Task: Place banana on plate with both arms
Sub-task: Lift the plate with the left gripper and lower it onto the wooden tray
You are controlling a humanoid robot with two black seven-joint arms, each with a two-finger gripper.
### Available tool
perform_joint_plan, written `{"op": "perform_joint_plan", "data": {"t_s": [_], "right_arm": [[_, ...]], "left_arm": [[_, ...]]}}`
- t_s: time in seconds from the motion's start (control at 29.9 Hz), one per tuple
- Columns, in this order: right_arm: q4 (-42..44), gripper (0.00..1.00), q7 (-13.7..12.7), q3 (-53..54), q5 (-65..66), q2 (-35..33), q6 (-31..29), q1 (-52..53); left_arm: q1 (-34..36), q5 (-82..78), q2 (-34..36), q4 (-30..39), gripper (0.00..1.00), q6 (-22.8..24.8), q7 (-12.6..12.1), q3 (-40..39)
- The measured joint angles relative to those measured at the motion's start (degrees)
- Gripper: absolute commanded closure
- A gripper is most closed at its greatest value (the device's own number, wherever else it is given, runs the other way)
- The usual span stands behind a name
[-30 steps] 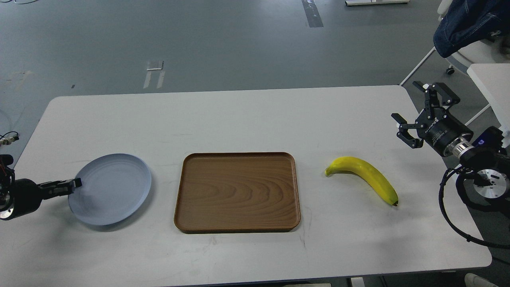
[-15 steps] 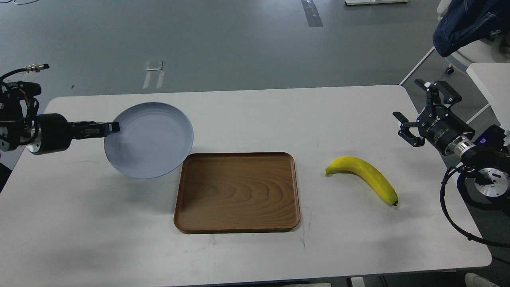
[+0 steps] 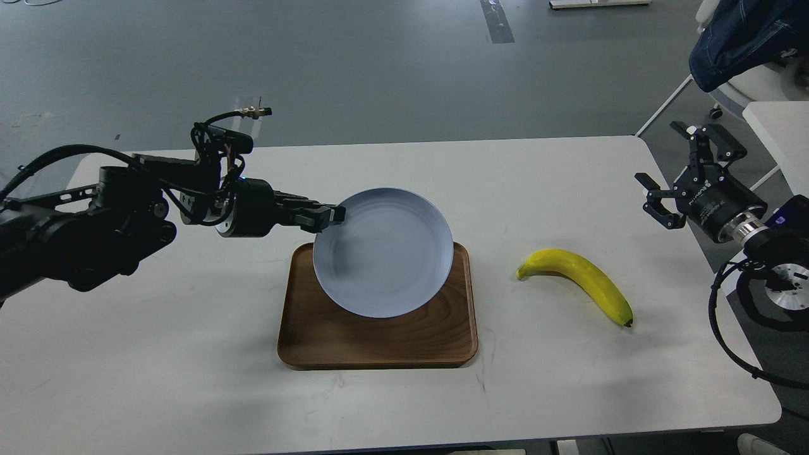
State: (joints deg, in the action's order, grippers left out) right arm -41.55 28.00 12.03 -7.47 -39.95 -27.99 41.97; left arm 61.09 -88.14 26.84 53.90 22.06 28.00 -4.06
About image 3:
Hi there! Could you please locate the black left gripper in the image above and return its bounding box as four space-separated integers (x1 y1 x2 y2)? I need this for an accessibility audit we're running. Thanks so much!
216 178 346 238

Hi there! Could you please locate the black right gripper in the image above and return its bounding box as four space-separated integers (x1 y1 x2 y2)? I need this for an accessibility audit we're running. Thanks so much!
635 121 768 244

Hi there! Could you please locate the blue round plate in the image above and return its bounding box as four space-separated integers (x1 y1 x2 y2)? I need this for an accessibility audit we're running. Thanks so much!
313 187 454 318

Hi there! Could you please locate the yellow banana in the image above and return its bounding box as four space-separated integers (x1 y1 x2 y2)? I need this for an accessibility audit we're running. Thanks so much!
515 248 635 328

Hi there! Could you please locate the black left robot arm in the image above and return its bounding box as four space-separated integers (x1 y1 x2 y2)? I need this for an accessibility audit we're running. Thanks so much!
1 107 346 300

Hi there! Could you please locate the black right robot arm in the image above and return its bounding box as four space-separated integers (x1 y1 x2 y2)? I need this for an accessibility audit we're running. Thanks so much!
635 121 807 332

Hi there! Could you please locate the brown wooden tray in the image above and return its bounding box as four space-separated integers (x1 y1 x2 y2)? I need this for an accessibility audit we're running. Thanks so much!
276 243 479 370

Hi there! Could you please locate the white side table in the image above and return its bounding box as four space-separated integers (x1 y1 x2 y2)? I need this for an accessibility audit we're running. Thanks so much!
743 101 808 196

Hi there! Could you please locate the white chair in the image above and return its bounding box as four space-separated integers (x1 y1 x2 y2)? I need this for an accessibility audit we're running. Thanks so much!
636 1 807 137

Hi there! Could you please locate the blue denim jacket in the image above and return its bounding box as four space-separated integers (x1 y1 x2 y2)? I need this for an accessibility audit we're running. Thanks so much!
688 1 808 93

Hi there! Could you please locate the white board on floor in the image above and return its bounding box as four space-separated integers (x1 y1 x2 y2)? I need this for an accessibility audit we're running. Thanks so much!
548 0 653 11

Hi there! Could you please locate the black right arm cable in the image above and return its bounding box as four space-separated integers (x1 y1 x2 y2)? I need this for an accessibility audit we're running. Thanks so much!
707 259 809 390

